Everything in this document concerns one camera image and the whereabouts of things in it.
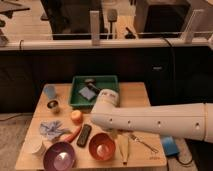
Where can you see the wooden spatula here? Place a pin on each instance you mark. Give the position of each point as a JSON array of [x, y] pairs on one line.
[[123, 142]]

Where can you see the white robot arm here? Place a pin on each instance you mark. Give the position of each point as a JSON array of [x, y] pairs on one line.
[[190, 121]]

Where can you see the wooden board table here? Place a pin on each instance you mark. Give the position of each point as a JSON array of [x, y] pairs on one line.
[[140, 158]]

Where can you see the blue object on floor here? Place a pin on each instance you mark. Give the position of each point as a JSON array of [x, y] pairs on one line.
[[169, 146]]

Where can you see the white cup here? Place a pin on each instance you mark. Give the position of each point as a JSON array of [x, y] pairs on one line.
[[35, 146]]

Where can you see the small metal cup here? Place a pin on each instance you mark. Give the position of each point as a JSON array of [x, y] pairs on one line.
[[53, 106]]

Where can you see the blue sponge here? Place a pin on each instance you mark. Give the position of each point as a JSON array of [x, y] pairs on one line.
[[87, 93]]

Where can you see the metal fork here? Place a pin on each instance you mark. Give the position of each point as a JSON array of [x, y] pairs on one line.
[[136, 139]]

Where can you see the orange carrot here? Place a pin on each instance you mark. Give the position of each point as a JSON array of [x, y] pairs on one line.
[[71, 137]]

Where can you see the purple bowl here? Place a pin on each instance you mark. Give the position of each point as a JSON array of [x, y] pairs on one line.
[[59, 157]]

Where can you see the green plastic tray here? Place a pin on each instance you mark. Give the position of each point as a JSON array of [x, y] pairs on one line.
[[101, 82]]

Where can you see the black brush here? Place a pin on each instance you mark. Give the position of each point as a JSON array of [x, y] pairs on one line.
[[90, 83]]

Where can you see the orange fruit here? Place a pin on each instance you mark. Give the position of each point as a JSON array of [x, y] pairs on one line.
[[77, 116]]

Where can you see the red bowl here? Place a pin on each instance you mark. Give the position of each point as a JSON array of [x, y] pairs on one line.
[[102, 147]]

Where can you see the blue crumpled cloth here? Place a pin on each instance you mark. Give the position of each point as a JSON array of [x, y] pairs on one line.
[[52, 130]]

